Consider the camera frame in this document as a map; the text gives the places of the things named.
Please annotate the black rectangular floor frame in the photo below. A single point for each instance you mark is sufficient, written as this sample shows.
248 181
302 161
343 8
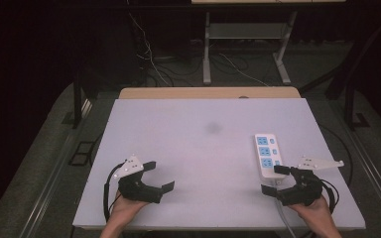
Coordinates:
82 153

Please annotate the wooden table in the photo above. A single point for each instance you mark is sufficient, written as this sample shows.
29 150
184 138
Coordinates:
195 93

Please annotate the white power strip blue sockets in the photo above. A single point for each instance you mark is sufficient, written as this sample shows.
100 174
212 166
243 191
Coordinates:
264 152

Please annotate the black metal stand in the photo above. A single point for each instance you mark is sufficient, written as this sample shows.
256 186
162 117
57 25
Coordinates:
77 102
350 102

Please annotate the person's right hand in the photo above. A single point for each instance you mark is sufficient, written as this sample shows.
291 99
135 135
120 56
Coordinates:
316 213

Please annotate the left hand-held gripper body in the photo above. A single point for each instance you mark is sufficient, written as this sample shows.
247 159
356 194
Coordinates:
135 191

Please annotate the person's left hand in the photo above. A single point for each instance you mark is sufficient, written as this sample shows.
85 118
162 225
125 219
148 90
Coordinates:
124 210

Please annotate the white metal frame desk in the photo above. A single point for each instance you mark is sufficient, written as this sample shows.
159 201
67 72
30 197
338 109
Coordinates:
206 66

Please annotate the white board table cover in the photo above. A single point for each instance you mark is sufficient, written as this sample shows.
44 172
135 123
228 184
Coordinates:
195 158

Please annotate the aluminium floor rail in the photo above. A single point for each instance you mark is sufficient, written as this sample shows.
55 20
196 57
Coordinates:
372 165
54 172

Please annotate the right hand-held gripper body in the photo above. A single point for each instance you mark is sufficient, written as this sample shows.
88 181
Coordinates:
304 191

